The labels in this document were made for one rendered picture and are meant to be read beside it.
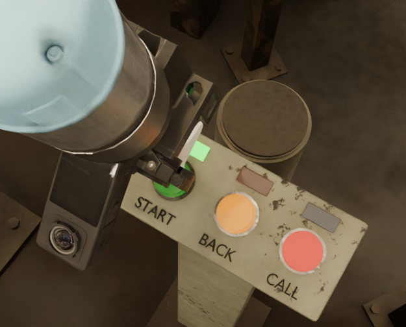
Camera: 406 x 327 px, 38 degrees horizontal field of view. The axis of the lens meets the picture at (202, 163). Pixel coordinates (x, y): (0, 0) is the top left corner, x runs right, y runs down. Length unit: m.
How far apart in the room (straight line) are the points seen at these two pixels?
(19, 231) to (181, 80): 0.88
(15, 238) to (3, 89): 1.04
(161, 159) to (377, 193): 0.94
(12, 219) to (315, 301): 0.78
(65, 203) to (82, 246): 0.03
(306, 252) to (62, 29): 0.43
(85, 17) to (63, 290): 1.02
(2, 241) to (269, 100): 0.68
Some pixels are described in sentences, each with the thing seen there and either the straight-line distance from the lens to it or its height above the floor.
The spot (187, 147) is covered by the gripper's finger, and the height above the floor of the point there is 0.72.
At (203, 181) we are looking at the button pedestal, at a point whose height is 0.60.
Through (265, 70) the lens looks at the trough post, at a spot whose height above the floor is 0.01.
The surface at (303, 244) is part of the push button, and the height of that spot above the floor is 0.61.
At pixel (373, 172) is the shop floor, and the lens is 1.35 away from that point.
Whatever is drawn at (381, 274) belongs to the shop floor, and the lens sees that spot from 1.27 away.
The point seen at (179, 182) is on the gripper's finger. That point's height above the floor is 0.76.
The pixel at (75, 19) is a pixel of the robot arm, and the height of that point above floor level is 1.00.
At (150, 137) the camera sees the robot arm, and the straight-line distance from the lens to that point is 0.34.
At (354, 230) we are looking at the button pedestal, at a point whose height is 0.61.
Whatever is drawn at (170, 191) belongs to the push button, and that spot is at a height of 0.61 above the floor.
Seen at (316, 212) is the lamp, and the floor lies 0.62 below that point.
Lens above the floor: 1.17
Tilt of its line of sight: 65 degrees down
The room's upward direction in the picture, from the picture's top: 5 degrees clockwise
